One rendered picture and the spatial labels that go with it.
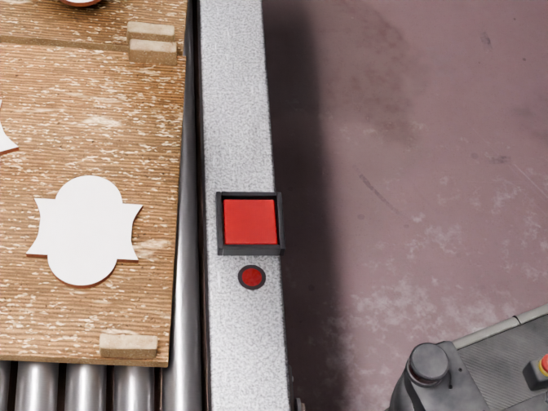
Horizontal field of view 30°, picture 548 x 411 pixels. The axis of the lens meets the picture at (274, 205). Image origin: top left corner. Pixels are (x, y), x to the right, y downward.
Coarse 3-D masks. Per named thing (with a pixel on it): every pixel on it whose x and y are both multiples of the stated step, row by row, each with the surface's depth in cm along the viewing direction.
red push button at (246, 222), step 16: (224, 208) 117; (240, 208) 117; (256, 208) 117; (272, 208) 118; (224, 224) 116; (240, 224) 116; (256, 224) 116; (272, 224) 116; (224, 240) 115; (240, 240) 115; (256, 240) 115; (272, 240) 115
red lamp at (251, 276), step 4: (252, 268) 115; (244, 272) 114; (248, 272) 114; (252, 272) 114; (256, 272) 114; (244, 276) 114; (248, 276) 114; (252, 276) 114; (256, 276) 114; (260, 276) 114; (244, 280) 114; (248, 280) 114; (252, 280) 114; (256, 280) 114; (260, 280) 114; (248, 284) 114; (252, 284) 114; (256, 284) 114
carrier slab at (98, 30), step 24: (0, 0) 128; (24, 0) 129; (48, 0) 129; (120, 0) 131; (144, 0) 131; (168, 0) 132; (0, 24) 126; (24, 24) 127; (48, 24) 127; (72, 24) 128; (96, 24) 128; (120, 24) 129; (168, 24) 129; (96, 48) 127; (120, 48) 127
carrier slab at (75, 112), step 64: (0, 64) 123; (64, 64) 124; (128, 64) 125; (64, 128) 119; (128, 128) 120; (0, 192) 114; (128, 192) 116; (0, 256) 110; (0, 320) 106; (64, 320) 107; (128, 320) 107
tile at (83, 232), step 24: (72, 192) 114; (96, 192) 114; (48, 216) 112; (72, 216) 112; (96, 216) 113; (120, 216) 113; (48, 240) 110; (72, 240) 111; (96, 240) 111; (120, 240) 111; (72, 264) 109; (96, 264) 110
